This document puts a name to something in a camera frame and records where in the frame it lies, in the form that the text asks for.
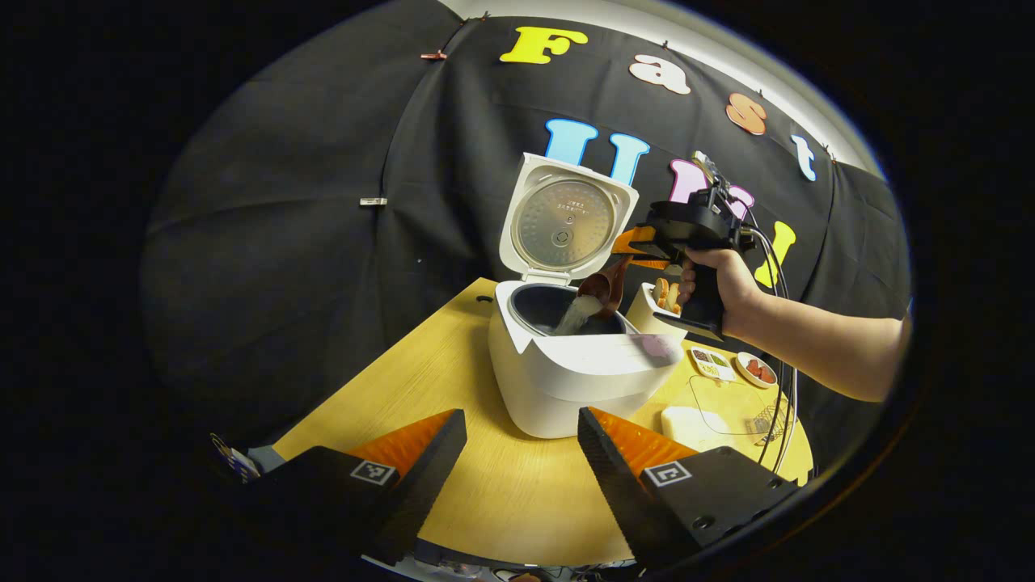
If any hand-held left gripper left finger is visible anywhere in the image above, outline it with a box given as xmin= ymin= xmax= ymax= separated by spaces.
xmin=243 ymin=408 xmax=468 ymax=567

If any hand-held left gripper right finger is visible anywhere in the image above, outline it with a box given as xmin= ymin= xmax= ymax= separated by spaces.
xmin=577 ymin=407 xmax=801 ymax=567

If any brown wooden spoon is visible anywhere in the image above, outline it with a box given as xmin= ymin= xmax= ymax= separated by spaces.
xmin=577 ymin=257 xmax=633 ymax=318

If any small white rice portion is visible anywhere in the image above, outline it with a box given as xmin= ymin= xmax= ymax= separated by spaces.
xmin=554 ymin=295 xmax=603 ymax=336

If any pile of white rice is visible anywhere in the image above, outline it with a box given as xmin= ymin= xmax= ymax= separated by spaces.
xmin=661 ymin=406 xmax=733 ymax=449

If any white rice cooker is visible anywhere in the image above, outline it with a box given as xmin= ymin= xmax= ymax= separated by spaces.
xmin=488 ymin=153 xmax=684 ymax=440

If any clear plastic rice container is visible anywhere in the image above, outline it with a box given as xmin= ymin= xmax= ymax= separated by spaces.
xmin=661 ymin=373 xmax=789 ymax=451

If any white toaster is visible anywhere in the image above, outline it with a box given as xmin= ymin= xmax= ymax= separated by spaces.
xmin=627 ymin=281 xmax=688 ymax=340

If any white divided grain dish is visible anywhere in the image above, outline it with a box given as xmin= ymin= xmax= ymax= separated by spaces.
xmin=690 ymin=346 xmax=737 ymax=382

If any white round plate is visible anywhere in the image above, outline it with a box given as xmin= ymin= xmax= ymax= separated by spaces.
xmin=734 ymin=351 xmax=779 ymax=390

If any row of black clips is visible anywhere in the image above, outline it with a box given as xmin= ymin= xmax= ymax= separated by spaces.
xmin=477 ymin=8 xmax=834 ymax=156

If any blue white patterned object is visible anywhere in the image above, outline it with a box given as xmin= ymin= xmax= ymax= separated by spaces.
xmin=210 ymin=433 xmax=284 ymax=483

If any black backdrop cloth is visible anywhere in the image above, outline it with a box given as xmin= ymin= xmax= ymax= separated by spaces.
xmin=142 ymin=4 xmax=910 ymax=453

